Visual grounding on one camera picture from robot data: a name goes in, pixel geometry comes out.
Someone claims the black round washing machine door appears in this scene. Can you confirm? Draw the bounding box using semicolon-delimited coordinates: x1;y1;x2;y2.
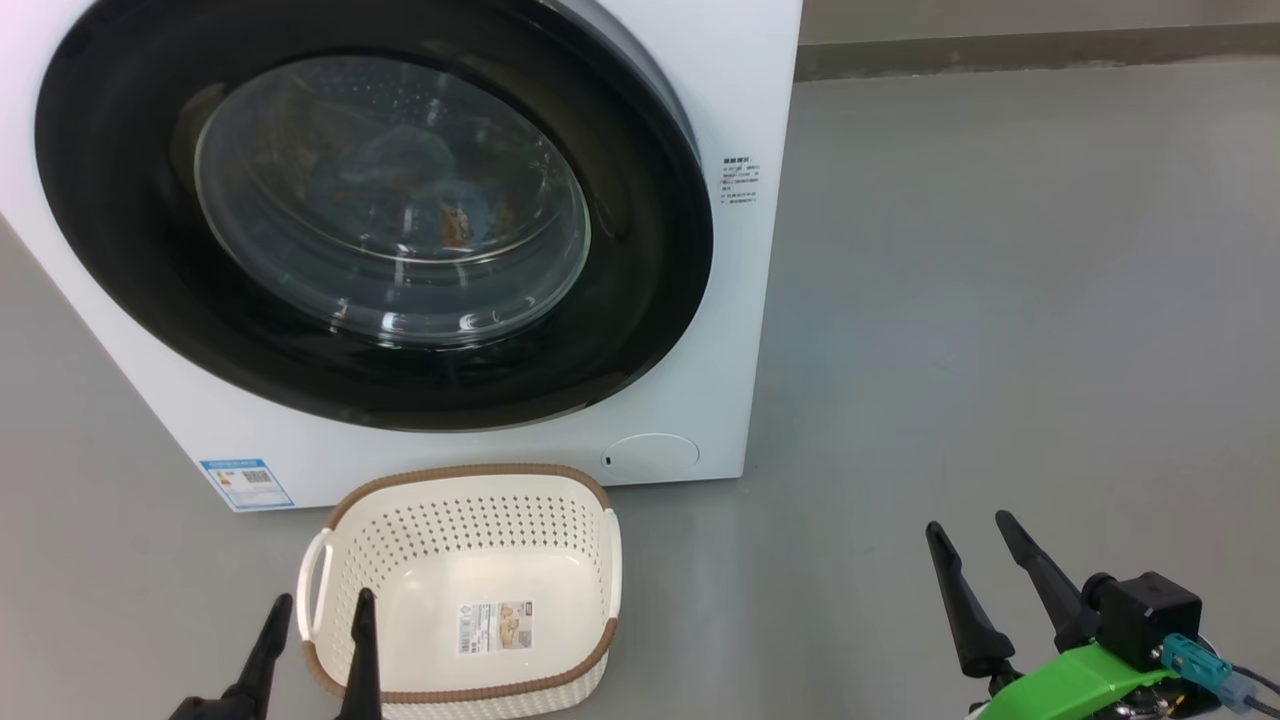
33;0;716;433

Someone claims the basket product label sticker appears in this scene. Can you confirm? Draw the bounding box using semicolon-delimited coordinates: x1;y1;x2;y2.
457;600;534;656

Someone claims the blue energy label sticker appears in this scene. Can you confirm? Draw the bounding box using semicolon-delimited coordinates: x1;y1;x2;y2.
198;457;296;512

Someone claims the cream perforated laundry basket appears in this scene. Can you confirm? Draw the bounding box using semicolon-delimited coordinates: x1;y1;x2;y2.
297;463;624;720

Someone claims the round white filter cover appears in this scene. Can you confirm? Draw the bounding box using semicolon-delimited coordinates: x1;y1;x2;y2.
600;433;701;476

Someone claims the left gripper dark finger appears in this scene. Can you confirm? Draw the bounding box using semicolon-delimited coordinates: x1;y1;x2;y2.
222;593;295;720
335;588;384;720

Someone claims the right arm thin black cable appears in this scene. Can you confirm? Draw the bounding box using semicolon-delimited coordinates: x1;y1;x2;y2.
1230;663;1280;720

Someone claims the grey wall baseboard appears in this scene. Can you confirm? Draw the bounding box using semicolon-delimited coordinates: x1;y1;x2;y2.
795;22;1280;83

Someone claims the blue small-cartoon print garment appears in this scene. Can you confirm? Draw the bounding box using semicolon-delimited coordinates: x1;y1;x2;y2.
425;170;541;251

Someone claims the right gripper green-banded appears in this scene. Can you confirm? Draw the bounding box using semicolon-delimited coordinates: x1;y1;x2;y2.
925;510;1217;720

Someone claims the white front-load washing machine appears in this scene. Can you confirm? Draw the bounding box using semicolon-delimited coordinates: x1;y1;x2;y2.
0;0;804;513

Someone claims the blue garment large orange print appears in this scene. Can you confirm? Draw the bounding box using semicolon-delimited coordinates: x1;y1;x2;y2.
335;125;461;216

